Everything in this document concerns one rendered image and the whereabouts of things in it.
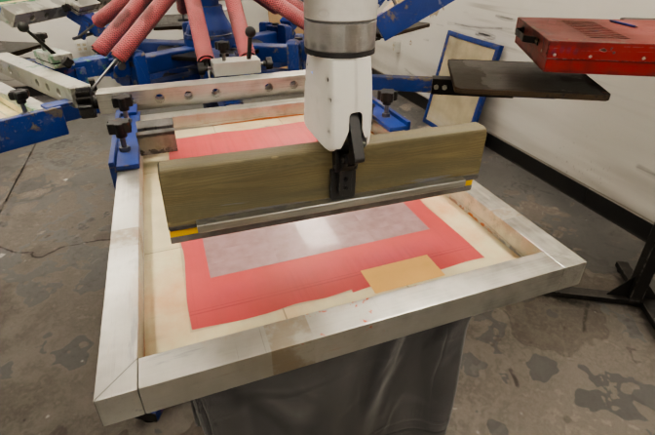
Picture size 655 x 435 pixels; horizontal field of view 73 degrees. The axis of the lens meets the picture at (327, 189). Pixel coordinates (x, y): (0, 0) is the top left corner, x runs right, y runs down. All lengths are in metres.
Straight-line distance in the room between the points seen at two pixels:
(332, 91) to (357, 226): 0.31
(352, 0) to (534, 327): 1.74
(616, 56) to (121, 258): 1.35
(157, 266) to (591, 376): 1.61
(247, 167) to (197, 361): 0.20
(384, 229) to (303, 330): 0.27
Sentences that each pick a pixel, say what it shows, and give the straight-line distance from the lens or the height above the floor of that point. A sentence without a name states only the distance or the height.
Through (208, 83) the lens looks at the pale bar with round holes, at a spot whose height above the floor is 1.04.
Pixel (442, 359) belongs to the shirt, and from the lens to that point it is 0.81.
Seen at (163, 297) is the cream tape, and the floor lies 0.95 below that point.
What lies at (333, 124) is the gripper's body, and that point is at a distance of 0.46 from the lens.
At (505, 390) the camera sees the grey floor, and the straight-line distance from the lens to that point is 1.79.
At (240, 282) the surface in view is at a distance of 0.62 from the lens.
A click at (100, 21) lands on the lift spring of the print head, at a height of 1.09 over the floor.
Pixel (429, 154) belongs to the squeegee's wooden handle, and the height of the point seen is 1.12.
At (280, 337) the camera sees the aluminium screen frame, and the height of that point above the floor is 0.99.
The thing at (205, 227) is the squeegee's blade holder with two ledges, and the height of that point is 1.08.
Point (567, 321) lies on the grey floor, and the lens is 2.12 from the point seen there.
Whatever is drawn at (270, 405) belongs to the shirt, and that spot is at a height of 0.76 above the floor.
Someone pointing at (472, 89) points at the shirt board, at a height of 0.95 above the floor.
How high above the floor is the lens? 1.35
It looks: 29 degrees down
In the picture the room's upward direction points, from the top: straight up
